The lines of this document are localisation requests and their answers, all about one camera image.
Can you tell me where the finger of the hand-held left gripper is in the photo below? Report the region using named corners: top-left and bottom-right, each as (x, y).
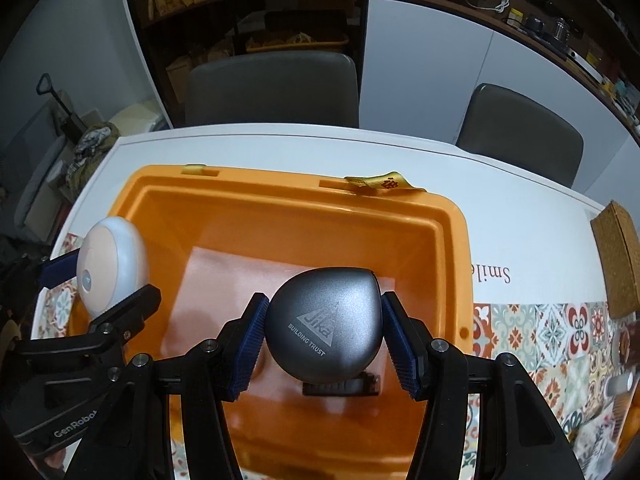
top-left (87, 284), bottom-right (163, 346)
top-left (37, 247), bottom-right (83, 291)

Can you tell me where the brown tape roll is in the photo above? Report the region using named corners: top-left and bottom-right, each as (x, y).
top-left (617, 327), bottom-right (640, 362)

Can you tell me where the round pink white device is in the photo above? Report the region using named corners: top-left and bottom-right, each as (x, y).
top-left (76, 216), bottom-right (150, 321)

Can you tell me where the black rectangular device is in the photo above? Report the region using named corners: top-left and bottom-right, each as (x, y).
top-left (302, 372), bottom-right (381, 397)

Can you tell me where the grey chair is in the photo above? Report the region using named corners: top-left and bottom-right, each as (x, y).
top-left (185, 52), bottom-right (360, 128)
top-left (456, 83), bottom-right (585, 188)

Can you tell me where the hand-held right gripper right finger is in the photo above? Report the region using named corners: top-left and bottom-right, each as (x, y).
top-left (381, 291), bottom-right (586, 480)

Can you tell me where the wicker box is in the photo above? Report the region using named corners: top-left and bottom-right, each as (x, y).
top-left (590, 200), bottom-right (640, 318)

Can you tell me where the dark wooden shelf cabinet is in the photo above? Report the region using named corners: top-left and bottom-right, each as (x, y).
top-left (120, 0), bottom-right (370, 128)

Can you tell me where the black shovel handle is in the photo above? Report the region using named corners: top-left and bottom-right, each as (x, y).
top-left (36, 74), bottom-right (83, 136)

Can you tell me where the orange plastic crate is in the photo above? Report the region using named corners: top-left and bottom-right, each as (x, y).
top-left (67, 162), bottom-right (473, 480)

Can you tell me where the camouflage cloth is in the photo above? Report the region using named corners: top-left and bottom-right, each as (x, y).
top-left (65, 122), bottom-right (121, 182)

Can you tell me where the grey teardrop case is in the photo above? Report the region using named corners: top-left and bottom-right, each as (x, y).
top-left (264, 267), bottom-right (383, 385)

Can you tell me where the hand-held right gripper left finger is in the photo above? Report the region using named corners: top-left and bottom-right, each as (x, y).
top-left (65, 294), bottom-right (271, 480)

